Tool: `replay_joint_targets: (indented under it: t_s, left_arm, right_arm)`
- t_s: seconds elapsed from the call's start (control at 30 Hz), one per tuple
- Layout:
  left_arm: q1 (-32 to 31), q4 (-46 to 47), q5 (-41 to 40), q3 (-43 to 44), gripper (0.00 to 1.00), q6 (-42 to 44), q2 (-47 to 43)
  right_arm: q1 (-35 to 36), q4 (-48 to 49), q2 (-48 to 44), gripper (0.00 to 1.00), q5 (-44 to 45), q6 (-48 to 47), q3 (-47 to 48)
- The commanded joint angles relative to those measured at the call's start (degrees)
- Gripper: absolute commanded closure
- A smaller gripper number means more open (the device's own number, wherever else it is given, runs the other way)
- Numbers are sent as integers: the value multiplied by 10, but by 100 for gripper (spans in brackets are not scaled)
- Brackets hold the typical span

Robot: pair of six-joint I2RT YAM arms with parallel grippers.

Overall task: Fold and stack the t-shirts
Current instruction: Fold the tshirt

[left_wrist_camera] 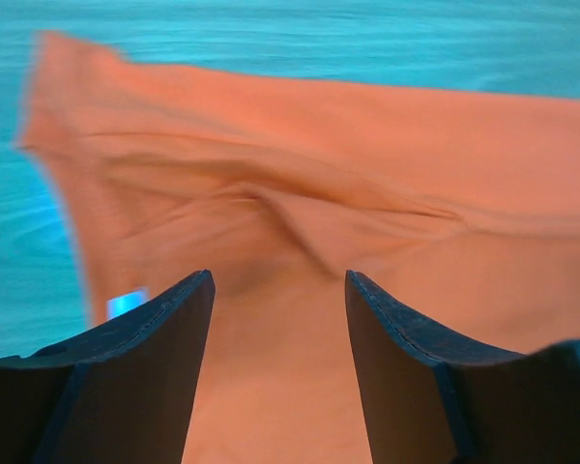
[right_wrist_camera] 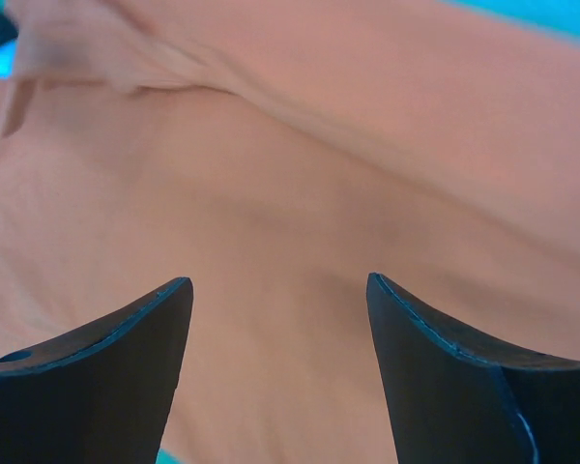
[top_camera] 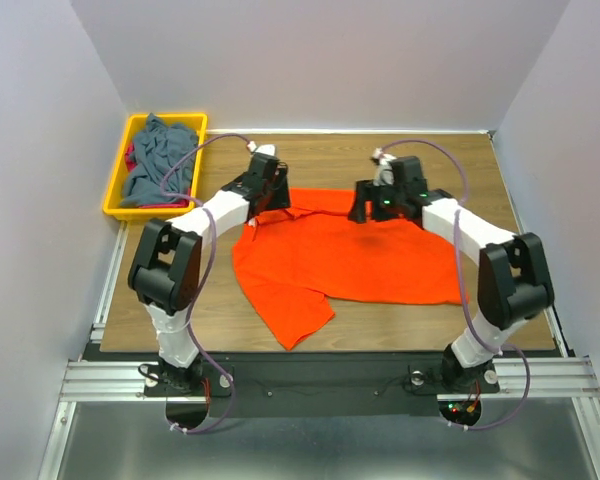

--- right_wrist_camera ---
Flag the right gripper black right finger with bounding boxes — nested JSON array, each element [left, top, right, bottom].
[[366, 274, 580, 464]]

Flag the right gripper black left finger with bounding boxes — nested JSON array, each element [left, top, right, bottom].
[[0, 277, 193, 463]]

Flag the orange polo shirt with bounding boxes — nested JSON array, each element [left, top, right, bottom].
[[0, 1, 580, 463]]

